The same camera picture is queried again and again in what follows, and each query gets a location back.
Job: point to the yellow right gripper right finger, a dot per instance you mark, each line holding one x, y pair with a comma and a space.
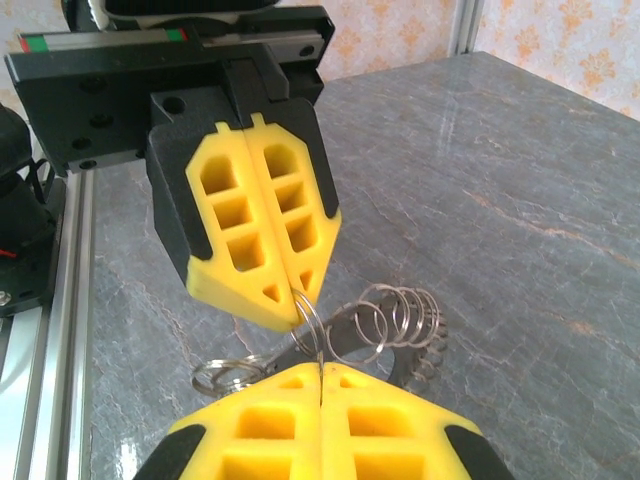
400, 435

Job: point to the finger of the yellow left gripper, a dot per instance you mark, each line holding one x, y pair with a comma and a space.
320, 235
200, 280

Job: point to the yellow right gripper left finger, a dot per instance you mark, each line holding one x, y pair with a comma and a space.
260, 435

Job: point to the round metal disc with keyrings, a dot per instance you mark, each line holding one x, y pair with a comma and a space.
350, 345

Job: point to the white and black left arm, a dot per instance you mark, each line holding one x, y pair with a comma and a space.
20, 210

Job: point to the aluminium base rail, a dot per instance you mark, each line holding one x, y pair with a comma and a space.
60, 375

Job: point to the aluminium frame post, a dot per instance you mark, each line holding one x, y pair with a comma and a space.
467, 25

